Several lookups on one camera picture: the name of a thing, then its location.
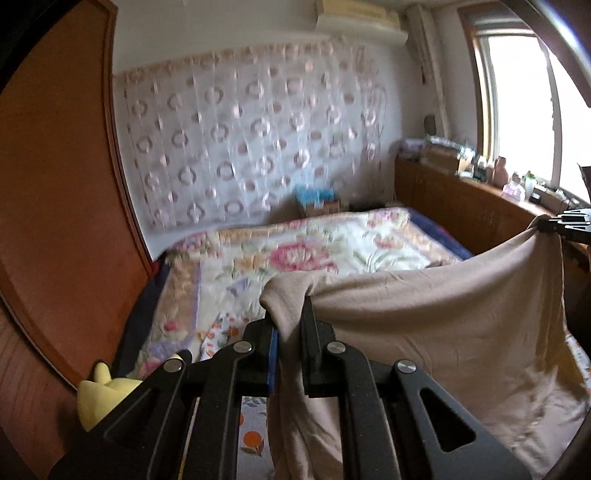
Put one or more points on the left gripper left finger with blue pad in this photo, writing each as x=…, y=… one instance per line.
x=182, y=421

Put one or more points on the beige t-shirt yellow letters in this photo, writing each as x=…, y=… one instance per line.
x=491, y=330

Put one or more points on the orange fruit print bedsheet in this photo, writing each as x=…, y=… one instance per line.
x=253, y=460

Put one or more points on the pink figurine on cabinet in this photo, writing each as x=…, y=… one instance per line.
x=500, y=175

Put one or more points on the yellow plush toy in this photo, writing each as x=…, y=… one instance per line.
x=105, y=403

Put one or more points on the brown wooden side cabinet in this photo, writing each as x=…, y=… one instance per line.
x=478, y=217

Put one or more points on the pile of papers and books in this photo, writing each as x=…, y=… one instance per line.
x=437, y=153

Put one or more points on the floral quilt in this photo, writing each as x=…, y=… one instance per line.
x=208, y=284

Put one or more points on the brown wooden wardrobe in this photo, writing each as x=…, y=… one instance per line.
x=72, y=259

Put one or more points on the beige left window curtain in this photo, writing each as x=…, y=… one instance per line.
x=424, y=33

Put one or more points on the blue tissue box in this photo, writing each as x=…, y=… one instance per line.
x=314, y=202

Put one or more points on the white circle-pattern curtain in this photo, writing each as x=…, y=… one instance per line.
x=225, y=137

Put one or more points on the window with brown frame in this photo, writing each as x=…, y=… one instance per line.
x=534, y=120

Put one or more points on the wall air conditioner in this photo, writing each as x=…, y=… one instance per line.
x=357, y=19

